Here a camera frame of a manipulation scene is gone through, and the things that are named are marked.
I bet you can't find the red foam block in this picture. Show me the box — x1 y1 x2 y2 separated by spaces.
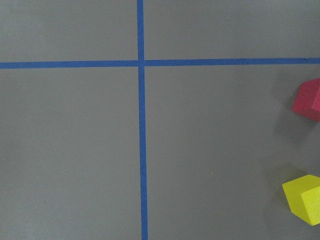
292 78 320 122

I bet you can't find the yellow foam block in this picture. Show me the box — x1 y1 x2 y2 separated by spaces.
282 174 320 226

